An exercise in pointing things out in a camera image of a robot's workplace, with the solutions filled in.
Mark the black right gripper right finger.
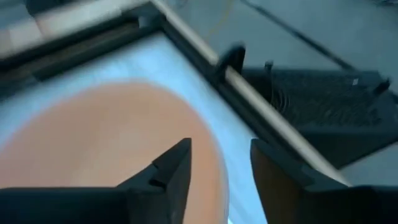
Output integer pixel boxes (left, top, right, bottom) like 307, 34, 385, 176
250, 138, 398, 224

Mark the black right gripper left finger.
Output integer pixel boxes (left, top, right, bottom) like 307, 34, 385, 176
0, 138, 193, 224

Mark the black perforated box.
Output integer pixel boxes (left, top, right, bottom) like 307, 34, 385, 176
241, 67, 398, 169

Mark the black table clamp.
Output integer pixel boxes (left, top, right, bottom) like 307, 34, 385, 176
214, 43, 246, 82

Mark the black aluminium table frame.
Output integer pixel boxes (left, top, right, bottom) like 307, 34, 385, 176
0, 6, 315, 187

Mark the yellow floor cable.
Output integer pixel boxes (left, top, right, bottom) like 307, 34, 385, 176
205, 0, 238, 35

